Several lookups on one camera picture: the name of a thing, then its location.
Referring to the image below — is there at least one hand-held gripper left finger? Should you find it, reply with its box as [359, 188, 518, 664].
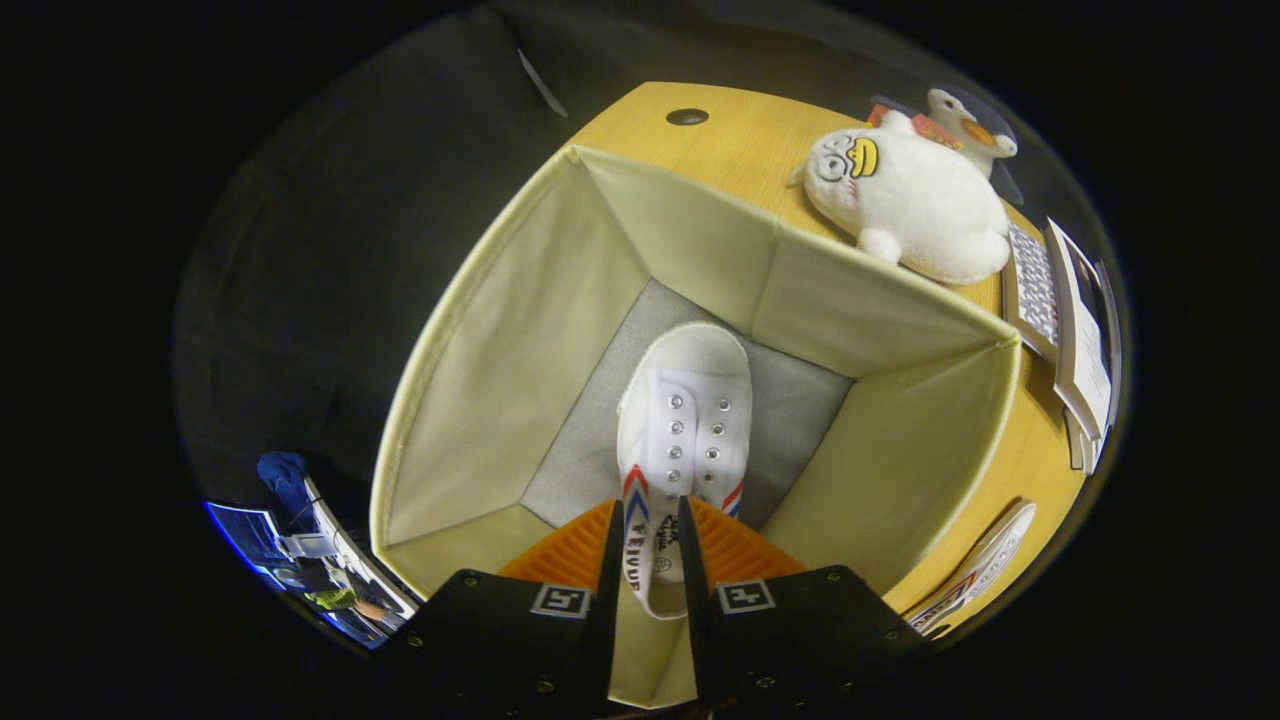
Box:
[385, 497, 626, 716]

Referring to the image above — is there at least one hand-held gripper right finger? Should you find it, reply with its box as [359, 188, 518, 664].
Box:
[677, 495, 936, 716]

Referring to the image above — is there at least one white canvas shoe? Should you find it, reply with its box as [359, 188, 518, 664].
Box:
[615, 322, 753, 621]
[905, 498, 1038, 636]

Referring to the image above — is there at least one cream fabric storage box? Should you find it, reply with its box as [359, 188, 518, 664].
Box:
[368, 143, 1023, 711]

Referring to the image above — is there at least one white flat panel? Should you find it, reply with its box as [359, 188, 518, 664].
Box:
[305, 478, 419, 616]

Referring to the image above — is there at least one blue cloth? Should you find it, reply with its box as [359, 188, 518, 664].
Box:
[257, 450, 313, 521]

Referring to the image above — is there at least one blue-lit computer monitor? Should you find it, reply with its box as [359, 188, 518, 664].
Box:
[205, 500, 301, 591]

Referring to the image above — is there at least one pale green cover book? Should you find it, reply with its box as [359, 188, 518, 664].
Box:
[1062, 405, 1101, 473]

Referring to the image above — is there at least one white duck plush toy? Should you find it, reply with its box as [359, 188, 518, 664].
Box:
[790, 108, 1013, 286]

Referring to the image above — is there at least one patterned cover book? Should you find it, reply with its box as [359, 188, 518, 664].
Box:
[1000, 220, 1061, 363]

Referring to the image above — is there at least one white cover book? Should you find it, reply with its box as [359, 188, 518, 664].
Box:
[1045, 217, 1113, 441]

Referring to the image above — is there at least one white strip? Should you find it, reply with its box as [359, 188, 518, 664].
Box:
[518, 48, 571, 121]

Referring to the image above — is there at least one grey penguin plush toy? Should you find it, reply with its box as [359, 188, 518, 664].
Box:
[868, 86, 1026, 206]

